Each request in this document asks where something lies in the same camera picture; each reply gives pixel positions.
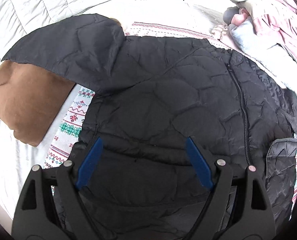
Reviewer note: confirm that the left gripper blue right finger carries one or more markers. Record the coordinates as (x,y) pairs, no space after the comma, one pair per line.
(235,208)

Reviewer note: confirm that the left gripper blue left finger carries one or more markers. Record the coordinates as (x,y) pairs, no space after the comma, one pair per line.
(36,215)

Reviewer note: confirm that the black quilted puffer jacket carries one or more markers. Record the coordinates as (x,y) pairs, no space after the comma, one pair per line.
(151,95)

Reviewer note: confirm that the patterned white red green blanket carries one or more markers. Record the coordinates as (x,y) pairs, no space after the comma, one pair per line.
(71,125)

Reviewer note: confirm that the light blue folded garment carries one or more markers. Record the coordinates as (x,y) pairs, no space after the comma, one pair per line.
(272,56)

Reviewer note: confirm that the grey pink plush toy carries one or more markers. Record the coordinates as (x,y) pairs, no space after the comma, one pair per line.
(235,15)

